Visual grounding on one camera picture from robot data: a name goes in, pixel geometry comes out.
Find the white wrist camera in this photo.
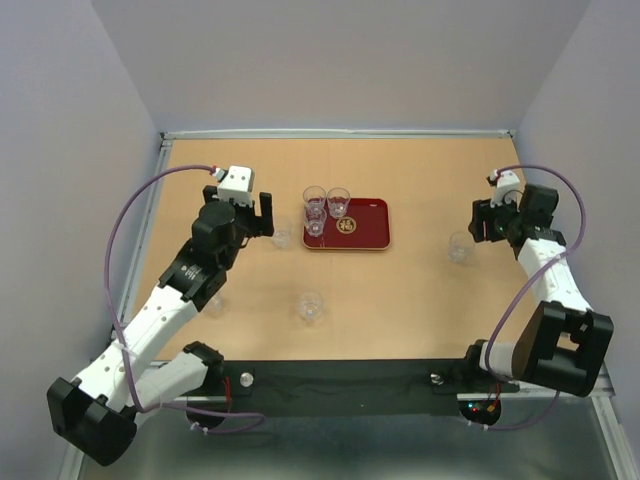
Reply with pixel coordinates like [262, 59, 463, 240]
[487, 169, 521, 208]
[213, 165, 255, 207]

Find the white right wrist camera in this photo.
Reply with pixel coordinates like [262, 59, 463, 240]
[487, 169, 521, 208]

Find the aluminium table frame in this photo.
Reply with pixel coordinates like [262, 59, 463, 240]
[58, 128, 640, 480]

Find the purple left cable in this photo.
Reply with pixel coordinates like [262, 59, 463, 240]
[105, 165, 266, 435]

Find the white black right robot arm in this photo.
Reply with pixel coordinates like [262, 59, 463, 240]
[460, 178, 614, 397]

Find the white round knob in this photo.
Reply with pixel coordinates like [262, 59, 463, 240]
[240, 372, 254, 387]

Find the metal front plate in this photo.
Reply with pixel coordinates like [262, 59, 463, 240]
[82, 398, 616, 479]

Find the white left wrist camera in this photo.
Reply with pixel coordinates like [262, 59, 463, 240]
[213, 165, 255, 207]

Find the purple cable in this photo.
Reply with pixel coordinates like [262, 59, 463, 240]
[467, 165, 586, 432]
[105, 165, 266, 435]

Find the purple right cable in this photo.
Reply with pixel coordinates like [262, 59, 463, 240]
[467, 165, 586, 432]

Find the clear faceted glass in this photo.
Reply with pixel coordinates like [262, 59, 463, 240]
[202, 293, 225, 317]
[303, 208, 327, 237]
[447, 231, 475, 263]
[326, 187, 351, 219]
[303, 186, 326, 215]
[296, 290, 324, 325]
[272, 217, 292, 249]

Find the black base cloth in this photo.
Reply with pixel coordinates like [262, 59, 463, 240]
[187, 359, 498, 418]

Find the red lacquer tray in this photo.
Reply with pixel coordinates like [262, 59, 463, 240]
[302, 198, 391, 251]

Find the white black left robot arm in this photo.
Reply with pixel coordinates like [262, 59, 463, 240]
[46, 186, 274, 466]

